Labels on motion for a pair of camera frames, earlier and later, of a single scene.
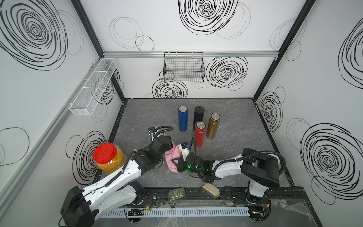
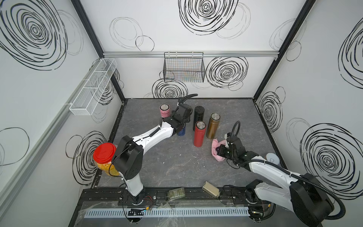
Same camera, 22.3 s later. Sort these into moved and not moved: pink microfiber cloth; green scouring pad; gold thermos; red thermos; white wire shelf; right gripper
Moved: pink microfiber cloth; right gripper
Not moved: gold thermos; red thermos; white wire shelf; green scouring pad
